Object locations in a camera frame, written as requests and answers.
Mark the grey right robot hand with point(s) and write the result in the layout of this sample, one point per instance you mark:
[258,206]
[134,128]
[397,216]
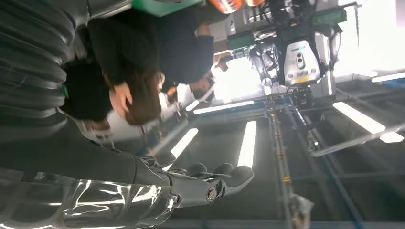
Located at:
[79,164]

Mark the seated person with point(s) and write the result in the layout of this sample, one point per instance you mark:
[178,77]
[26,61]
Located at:
[126,47]

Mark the green table mat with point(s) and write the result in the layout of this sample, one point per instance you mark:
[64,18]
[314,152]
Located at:
[164,8]

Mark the black humanoid robot white head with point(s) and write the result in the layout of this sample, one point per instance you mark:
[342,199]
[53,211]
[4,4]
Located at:
[300,63]

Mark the ceiling light strip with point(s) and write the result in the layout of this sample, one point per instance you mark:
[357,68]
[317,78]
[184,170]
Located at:
[391,137]
[389,77]

